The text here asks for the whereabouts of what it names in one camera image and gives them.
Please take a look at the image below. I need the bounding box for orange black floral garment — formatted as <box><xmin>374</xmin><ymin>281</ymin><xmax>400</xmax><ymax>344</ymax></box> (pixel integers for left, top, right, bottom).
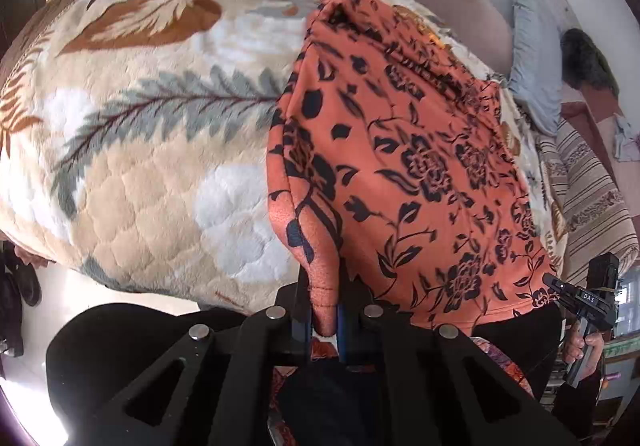
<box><xmin>267</xmin><ymin>0</ymin><xmax>555</xmax><ymax>336</ymax></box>

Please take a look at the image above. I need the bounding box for person's right hand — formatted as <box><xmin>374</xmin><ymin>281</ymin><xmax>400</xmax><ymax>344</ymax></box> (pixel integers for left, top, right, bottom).
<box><xmin>562</xmin><ymin>322</ymin><xmax>604</xmax><ymax>381</ymax></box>

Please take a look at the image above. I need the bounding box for striped beige blanket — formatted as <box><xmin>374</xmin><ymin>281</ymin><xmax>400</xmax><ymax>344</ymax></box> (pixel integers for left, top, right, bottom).
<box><xmin>537</xmin><ymin>120</ymin><xmax>639</xmax><ymax>286</ymax></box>

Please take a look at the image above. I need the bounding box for dark furry cushion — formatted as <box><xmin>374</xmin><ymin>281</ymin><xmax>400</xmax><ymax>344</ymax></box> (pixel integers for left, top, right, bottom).
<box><xmin>561</xmin><ymin>28</ymin><xmax>620</xmax><ymax>98</ymax></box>

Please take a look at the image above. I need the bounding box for pale blue pillow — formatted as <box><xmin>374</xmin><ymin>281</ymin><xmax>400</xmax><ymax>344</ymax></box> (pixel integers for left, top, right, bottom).
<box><xmin>509</xmin><ymin>0</ymin><xmax>563</xmax><ymax>136</ymax></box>

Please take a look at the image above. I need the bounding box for cream leaf-pattern fleece blanket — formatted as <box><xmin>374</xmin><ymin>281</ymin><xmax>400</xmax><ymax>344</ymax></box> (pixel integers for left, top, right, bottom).
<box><xmin>1</xmin><ymin>0</ymin><xmax>564</xmax><ymax>313</ymax></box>

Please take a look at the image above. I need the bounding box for mauve quilted bed sheet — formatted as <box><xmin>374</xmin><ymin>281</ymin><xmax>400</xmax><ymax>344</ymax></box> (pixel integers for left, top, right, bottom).
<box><xmin>416</xmin><ymin>0</ymin><xmax>513</xmax><ymax>76</ymax></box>

